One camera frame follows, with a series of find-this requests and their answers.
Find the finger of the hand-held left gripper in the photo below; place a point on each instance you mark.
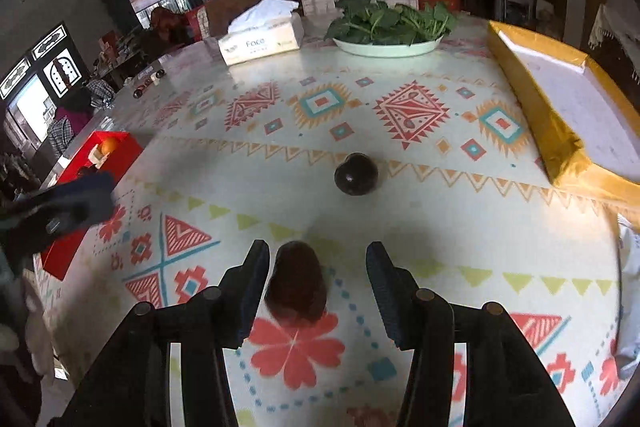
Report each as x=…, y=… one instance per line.
x=65, y=207

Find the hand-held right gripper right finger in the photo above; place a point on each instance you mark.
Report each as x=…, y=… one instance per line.
x=385, y=294

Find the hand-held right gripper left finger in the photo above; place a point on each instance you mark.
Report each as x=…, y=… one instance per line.
x=250, y=294

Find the dark red oblong fruit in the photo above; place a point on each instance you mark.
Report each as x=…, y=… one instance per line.
x=295, y=282

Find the orange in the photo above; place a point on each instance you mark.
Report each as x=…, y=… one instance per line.
x=107, y=146

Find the red plastic tray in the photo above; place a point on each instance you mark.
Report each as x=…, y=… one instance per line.
x=125, y=154

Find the dark plum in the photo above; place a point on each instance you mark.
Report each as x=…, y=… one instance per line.
x=356, y=174

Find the patterned tablecloth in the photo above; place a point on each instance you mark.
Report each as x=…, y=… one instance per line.
x=450, y=227

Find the red toy car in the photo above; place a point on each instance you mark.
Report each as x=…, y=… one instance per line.
x=150, y=82

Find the red gift box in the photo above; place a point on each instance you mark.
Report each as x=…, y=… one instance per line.
x=196, y=21

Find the white plate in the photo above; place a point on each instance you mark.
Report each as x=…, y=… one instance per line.
x=385, y=48

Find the yellow flat box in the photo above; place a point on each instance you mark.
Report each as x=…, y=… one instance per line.
x=565, y=107

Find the white tissue box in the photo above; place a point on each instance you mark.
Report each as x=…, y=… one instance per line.
x=262, y=34

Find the leafy greens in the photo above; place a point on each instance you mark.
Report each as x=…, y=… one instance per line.
x=390, y=24

